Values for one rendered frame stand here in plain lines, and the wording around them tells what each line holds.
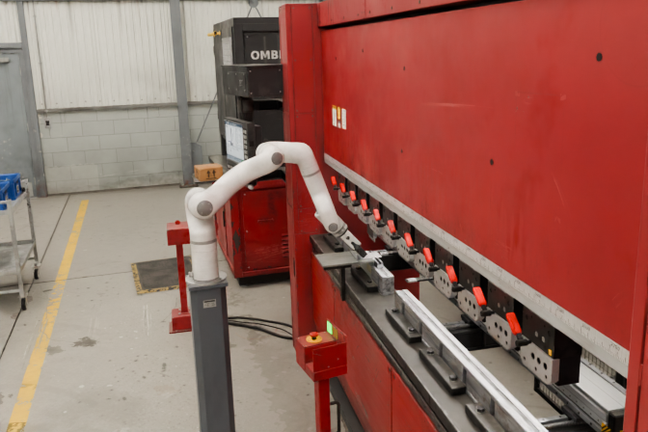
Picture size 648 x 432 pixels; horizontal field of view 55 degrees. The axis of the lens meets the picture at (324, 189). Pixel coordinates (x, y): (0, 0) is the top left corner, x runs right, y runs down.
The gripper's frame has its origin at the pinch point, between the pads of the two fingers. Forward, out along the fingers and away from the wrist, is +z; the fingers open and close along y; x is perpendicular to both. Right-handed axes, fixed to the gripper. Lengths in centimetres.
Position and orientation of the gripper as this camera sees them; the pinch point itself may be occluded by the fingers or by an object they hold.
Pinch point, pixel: (361, 252)
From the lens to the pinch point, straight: 320.5
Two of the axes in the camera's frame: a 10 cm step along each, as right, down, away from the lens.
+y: -2.3, -2.1, 9.5
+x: -7.2, 6.9, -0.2
